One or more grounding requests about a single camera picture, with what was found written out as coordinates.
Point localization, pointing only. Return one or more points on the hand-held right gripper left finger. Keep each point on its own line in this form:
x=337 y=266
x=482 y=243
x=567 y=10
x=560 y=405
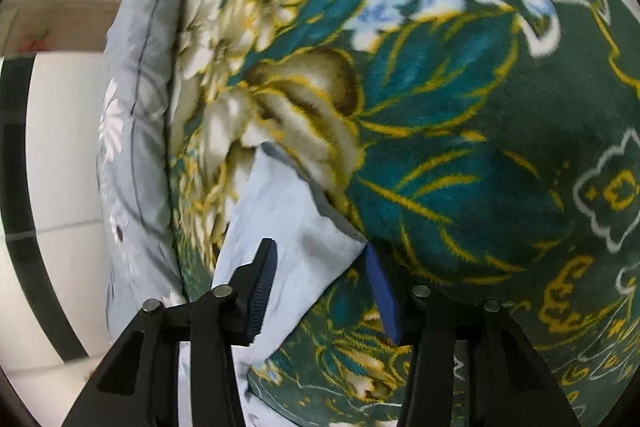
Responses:
x=264 y=287

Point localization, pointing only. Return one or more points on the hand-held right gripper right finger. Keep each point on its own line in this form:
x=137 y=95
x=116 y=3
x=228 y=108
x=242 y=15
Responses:
x=385 y=297

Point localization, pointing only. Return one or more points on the light blue shirt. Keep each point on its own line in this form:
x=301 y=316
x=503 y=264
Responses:
x=290 y=217

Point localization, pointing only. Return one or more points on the teal floral fleece blanket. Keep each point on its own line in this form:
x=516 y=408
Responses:
x=450 y=107

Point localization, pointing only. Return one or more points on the grey-blue daisy print duvet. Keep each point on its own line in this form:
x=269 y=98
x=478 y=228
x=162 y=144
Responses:
x=135 y=107

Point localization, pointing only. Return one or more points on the white wardrobe with black stripe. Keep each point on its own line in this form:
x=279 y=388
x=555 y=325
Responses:
x=65 y=132

